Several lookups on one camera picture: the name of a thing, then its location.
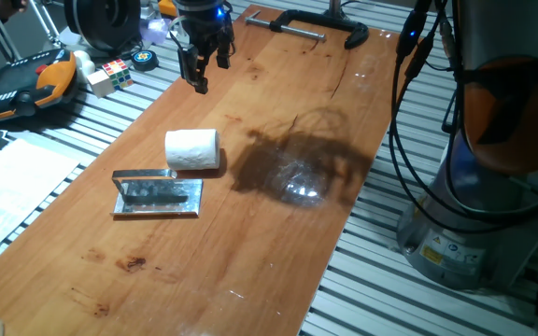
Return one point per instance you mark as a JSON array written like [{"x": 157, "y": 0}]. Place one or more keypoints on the plain white cube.
[{"x": 100, "y": 85}]

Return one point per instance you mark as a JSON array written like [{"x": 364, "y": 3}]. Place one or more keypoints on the small orange object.
[{"x": 167, "y": 7}]

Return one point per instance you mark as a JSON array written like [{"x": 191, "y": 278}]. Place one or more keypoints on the black inline adapter blue light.
[{"x": 411, "y": 35}]

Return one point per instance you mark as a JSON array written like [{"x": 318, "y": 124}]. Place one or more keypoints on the black plain inline adapter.
[{"x": 420, "y": 57}]

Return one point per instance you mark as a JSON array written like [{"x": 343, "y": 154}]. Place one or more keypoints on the white printed paper sheets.
[{"x": 12, "y": 191}]

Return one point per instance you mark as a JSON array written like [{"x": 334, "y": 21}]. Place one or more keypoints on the pale purple plastic object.
[{"x": 154, "y": 30}]

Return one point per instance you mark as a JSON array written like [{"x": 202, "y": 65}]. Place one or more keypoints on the black round puck yellow centre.
[{"x": 144, "y": 60}]

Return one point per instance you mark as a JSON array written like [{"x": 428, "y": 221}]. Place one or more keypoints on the person's bare hand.
[{"x": 9, "y": 4}]

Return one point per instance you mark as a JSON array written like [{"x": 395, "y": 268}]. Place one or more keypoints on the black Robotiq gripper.
[{"x": 203, "y": 23}]

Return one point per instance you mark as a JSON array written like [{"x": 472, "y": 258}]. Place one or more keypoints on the black orange teach pendant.
[{"x": 17, "y": 88}]

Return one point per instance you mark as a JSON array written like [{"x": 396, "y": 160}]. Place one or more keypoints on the shiny metal toilet paper holder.
[{"x": 161, "y": 198}]

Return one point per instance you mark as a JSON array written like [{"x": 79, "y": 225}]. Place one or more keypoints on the black metal C-clamp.
[{"x": 329, "y": 21}]

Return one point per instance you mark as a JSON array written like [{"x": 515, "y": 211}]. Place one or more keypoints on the colourful Rubik's cube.
[{"x": 119, "y": 74}]

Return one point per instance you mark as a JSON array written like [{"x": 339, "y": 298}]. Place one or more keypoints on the white rounded figure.
[{"x": 83, "y": 63}]

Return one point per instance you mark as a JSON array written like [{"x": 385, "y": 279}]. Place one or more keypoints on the large black round spool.
[{"x": 103, "y": 21}]

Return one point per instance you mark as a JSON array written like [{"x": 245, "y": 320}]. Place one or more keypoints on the white toilet paper roll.
[{"x": 193, "y": 149}]

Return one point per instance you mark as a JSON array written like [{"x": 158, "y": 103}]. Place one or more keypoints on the brown wooden board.
[{"x": 273, "y": 261}]

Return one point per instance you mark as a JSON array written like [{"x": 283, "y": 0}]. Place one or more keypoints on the silver vertical post black base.
[{"x": 335, "y": 6}]

